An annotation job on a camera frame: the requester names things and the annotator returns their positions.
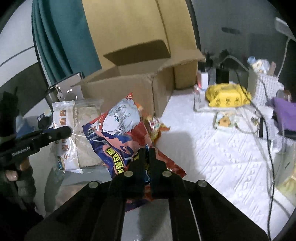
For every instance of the orange snack bag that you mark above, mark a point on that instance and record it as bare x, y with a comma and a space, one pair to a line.
154, 126

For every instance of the purple cloth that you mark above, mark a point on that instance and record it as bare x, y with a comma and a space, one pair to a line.
285, 116

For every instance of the teal curtain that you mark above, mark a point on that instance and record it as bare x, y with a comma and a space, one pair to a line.
63, 40

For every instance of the small yellow white box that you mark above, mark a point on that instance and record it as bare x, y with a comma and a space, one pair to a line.
224, 120

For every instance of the left hand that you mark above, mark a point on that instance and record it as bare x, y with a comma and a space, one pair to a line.
13, 175

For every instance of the white perforated basket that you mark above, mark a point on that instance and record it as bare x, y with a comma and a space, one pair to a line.
262, 87

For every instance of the anime red blue snack bag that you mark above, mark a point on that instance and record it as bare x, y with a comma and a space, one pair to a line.
119, 137

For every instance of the open cardboard box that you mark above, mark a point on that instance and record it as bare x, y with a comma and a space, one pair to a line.
148, 71

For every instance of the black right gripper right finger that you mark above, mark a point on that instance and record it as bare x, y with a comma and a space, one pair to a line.
197, 210

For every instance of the white charger with red light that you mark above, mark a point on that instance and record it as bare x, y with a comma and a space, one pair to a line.
202, 80

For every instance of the white bread package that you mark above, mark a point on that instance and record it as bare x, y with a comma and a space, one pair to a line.
75, 153

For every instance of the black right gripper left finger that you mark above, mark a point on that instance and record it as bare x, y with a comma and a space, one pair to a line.
96, 212

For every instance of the white desk lamp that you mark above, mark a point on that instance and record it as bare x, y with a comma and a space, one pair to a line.
286, 34

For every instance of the tablet with lit screen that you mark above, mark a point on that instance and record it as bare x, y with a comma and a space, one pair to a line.
68, 89

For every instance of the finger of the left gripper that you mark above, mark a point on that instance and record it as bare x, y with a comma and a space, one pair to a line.
55, 134

